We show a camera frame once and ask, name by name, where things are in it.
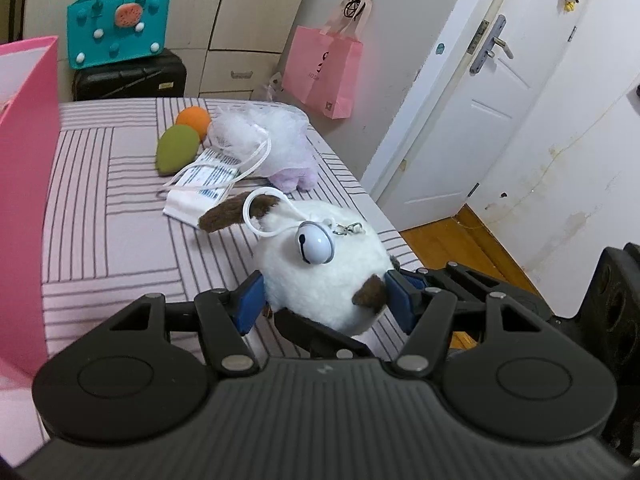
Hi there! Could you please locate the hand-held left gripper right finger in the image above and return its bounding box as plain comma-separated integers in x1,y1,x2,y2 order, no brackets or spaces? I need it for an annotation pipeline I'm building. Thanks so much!
385,269,551,376

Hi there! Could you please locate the pink cardboard box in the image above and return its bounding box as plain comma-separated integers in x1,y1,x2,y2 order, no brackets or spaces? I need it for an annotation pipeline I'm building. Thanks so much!
0,35,61,391

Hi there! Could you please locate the white and purple unicorn plush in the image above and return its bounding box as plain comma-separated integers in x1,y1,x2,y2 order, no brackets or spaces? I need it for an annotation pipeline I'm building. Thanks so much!
202,101,318,193

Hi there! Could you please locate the green egg-shaped sponge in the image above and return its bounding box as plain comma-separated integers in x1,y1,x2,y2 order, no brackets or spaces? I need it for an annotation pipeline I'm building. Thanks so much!
156,125,201,177

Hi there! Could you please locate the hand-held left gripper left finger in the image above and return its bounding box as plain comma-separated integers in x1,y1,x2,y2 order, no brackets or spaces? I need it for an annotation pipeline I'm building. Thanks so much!
99,269,267,377

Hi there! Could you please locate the teal felt tote bag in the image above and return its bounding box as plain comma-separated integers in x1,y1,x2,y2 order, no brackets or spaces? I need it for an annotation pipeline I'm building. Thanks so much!
66,0,172,71

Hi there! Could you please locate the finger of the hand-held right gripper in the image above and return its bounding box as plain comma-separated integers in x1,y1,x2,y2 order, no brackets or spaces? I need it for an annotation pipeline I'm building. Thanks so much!
415,261,556,321
272,308,378,359

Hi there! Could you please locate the pink striped bed sheet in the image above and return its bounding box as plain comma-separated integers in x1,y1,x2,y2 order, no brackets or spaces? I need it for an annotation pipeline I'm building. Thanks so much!
0,97,426,466

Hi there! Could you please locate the clear plastic bag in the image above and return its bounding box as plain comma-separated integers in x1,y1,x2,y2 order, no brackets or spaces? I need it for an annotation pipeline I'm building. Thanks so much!
250,72,286,103

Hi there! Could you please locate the pink shopping bag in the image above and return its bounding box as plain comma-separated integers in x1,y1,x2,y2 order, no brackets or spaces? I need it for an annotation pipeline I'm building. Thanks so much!
281,0,364,120

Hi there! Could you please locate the orange egg-shaped sponge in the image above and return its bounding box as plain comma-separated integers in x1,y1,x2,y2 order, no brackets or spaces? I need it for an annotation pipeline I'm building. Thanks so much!
175,106,212,141

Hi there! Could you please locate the grey wooden wardrobe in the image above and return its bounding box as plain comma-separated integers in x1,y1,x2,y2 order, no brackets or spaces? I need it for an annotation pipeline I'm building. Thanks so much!
0,0,321,101

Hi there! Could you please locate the white door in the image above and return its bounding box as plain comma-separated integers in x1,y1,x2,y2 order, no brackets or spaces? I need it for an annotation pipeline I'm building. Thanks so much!
360,0,640,233

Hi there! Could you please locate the white plush dog with bell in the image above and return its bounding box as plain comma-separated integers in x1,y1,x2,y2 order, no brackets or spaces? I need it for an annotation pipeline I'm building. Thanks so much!
197,186,396,336

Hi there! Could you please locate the white printed packet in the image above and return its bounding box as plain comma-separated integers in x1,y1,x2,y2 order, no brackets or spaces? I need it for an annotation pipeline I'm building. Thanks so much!
159,149,251,228

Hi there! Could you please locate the black suitcase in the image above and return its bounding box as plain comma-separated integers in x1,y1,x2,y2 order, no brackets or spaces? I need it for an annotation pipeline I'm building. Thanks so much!
73,49,188,102

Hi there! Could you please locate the grey metal door handle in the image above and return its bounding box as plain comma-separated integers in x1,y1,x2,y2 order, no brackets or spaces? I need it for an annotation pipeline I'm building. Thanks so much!
470,14,515,75

